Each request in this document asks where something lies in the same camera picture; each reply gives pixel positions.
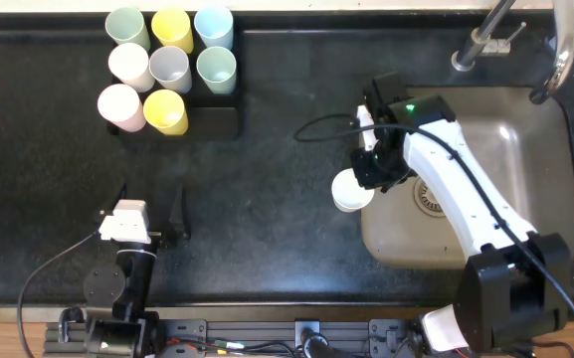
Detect pink cup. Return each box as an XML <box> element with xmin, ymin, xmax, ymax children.
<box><xmin>96</xmin><ymin>83</ymin><xmax>147</xmax><ymax>133</ymax></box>

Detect black cable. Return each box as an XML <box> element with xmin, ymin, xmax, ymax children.
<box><xmin>16</xmin><ymin>229</ymin><xmax>102</xmax><ymax>358</ymax></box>
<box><xmin>293</xmin><ymin>112</ymin><xmax>574</xmax><ymax>358</ymax></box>

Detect white cup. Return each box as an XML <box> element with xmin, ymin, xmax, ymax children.
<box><xmin>330</xmin><ymin>167</ymin><xmax>376</xmax><ymax>214</ymax></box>
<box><xmin>107</xmin><ymin>42</ymin><xmax>156</xmax><ymax>93</ymax></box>

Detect black tray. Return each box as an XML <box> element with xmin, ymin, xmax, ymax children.
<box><xmin>105</xmin><ymin>19</ymin><xmax>242</xmax><ymax>142</ymax></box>

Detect steel sink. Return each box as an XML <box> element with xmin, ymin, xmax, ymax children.
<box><xmin>359</xmin><ymin>86</ymin><xmax>574</xmax><ymax>270</ymax></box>

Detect mounting rail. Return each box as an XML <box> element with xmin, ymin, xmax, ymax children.
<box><xmin>42</xmin><ymin>316</ymin><xmax>467</xmax><ymax>358</ymax></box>

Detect steel tap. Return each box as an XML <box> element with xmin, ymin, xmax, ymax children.
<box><xmin>450</xmin><ymin>0</ymin><xmax>574</xmax><ymax>105</ymax></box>

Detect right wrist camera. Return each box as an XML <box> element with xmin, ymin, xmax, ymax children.
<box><xmin>355</xmin><ymin>103</ymin><xmax>381</xmax><ymax>151</ymax></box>

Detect blue cup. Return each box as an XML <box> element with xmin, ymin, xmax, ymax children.
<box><xmin>193</xmin><ymin>4</ymin><xmax>235</xmax><ymax>51</ymax></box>

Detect grey cup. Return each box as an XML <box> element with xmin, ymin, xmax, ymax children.
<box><xmin>148</xmin><ymin>45</ymin><xmax>193</xmax><ymax>94</ymax></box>

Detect green cup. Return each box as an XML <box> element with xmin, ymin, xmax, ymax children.
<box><xmin>104</xmin><ymin>6</ymin><xmax>152</xmax><ymax>51</ymax></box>
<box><xmin>195</xmin><ymin>46</ymin><xmax>238</xmax><ymax>95</ymax></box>

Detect yellow cup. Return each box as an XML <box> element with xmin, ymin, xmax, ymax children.
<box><xmin>142</xmin><ymin>89</ymin><xmax>190</xmax><ymax>136</ymax></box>
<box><xmin>150</xmin><ymin>7</ymin><xmax>195</xmax><ymax>55</ymax></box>

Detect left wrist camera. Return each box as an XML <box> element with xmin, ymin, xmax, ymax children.
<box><xmin>97</xmin><ymin>198</ymin><xmax>151</xmax><ymax>246</ymax></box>

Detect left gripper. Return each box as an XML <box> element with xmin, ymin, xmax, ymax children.
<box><xmin>110</xmin><ymin>181</ymin><xmax>192</xmax><ymax>251</ymax></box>

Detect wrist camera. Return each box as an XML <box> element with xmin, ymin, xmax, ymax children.
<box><xmin>355</xmin><ymin>103</ymin><xmax>381</xmax><ymax>151</ymax></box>
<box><xmin>97</xmin><ymin>198</ymin><xmax>151</xmax><ymax>246</ymax></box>

